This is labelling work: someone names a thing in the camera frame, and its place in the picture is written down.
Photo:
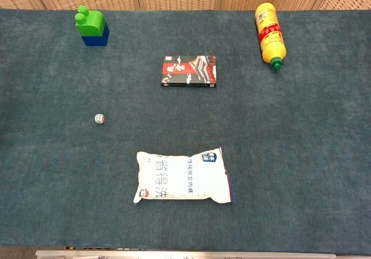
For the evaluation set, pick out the aluminium frame rail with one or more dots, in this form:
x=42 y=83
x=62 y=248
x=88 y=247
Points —
x=185 y=254

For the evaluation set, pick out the black and red card box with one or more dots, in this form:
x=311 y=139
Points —
x=189 y=71

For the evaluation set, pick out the blue toy building block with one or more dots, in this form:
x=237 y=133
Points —
x=97 y=39

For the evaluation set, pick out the dark teal felt table cloth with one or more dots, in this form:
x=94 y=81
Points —
x=261 y=140

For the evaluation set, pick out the yellow bottle with green cap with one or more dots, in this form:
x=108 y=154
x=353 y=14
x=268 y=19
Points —
x=269 y=33

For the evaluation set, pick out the green toy building block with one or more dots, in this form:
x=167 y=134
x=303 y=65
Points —
x=90 y=21

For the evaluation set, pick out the white die with black pips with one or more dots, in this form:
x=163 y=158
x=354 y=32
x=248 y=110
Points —
x=99 y=118

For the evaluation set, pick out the white plastic package with print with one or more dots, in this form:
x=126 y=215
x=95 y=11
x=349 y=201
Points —
x=182 y=178

